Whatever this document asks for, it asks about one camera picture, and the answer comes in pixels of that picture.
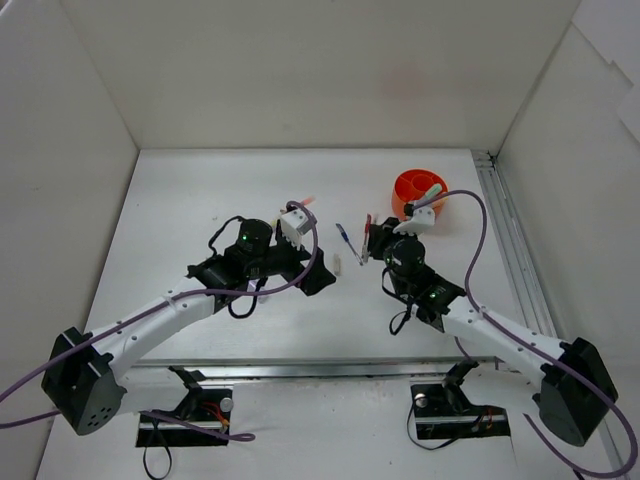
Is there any orange round divided container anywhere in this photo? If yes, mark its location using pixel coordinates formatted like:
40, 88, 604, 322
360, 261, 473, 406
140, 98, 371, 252
391, 169, 448, 220

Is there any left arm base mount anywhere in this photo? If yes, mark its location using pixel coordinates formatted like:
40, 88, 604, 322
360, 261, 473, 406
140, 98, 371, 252
135, 388, 233, 448

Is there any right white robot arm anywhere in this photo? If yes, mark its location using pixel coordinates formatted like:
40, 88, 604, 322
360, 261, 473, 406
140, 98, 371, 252
367, 217, 618, 447

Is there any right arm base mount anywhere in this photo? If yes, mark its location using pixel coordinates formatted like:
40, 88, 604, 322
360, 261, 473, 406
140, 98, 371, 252
407, 383, 511, 449

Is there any green highlighter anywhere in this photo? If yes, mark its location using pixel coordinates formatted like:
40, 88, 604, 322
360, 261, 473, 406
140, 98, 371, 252
423, 183, 443, 200

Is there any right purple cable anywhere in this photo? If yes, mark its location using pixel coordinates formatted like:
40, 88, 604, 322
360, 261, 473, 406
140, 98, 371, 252
412, 189, 634, 476

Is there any white eraser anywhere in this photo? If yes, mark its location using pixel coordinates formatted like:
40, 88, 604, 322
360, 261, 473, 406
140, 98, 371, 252
332, 253, 342, 277

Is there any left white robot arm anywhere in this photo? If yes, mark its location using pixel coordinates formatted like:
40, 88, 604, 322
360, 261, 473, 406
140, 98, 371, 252
41, 208, 336, 436

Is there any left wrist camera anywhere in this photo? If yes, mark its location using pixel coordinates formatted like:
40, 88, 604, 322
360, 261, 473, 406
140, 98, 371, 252
276, 208, 314, 251

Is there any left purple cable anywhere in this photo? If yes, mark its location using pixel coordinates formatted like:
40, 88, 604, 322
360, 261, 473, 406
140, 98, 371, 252
0, 199, 321, 444

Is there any aluminium frame rail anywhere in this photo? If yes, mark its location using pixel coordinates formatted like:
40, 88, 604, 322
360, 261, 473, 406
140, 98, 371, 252
472, 149, 631, 480

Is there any purple cable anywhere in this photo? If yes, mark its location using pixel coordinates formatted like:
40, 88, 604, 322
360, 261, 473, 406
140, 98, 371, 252
412, 189, 634, 476
0, 199, 321, 444

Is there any red gel pen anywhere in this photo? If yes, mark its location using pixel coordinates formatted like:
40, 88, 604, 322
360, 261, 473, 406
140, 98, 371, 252
361, 213, 372, 265

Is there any blue gel pen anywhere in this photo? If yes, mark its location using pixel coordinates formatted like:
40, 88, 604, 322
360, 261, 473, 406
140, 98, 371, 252
335, 222, 364, 266

